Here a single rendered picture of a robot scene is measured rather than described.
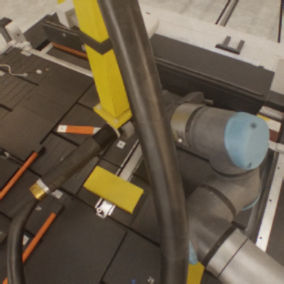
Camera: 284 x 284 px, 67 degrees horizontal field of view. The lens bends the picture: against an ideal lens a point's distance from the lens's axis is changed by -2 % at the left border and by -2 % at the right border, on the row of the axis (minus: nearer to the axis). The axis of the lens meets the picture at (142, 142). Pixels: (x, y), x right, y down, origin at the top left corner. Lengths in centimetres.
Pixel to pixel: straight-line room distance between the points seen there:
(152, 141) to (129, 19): 9
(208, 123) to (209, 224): 17
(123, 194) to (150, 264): 19
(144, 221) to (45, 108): 53
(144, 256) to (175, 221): 41
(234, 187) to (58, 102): 66
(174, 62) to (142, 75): 64
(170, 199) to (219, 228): 22
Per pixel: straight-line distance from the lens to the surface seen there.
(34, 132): 82
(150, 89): 17
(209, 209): 42
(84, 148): 54
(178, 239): 22
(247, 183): 46
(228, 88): 77
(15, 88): 101
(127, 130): 55
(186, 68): 79
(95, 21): 35
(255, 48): 145
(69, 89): 89
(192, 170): 68
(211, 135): 39
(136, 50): 17
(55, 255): 66
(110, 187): 64
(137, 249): 62
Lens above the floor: 162
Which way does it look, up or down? 60 degrees down
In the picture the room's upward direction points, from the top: 2 degrees counter-clockwise
